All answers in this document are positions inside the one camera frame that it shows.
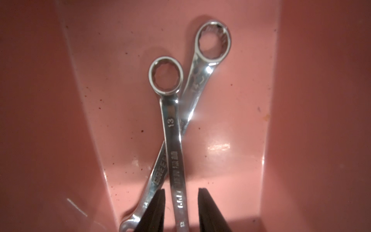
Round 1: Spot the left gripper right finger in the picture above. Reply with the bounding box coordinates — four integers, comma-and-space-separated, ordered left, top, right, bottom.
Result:
198, 188, 232, 232

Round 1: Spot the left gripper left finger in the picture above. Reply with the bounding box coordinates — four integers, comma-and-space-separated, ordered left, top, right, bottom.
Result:
134, 189, 166, 232

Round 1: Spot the pink plastic storage box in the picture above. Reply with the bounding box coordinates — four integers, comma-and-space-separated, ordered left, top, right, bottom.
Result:
1, 1, 371, 232

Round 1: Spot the steel wrench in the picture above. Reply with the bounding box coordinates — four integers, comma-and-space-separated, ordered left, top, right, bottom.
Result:
119, 20, 231, 232
148, 56, 190, 232

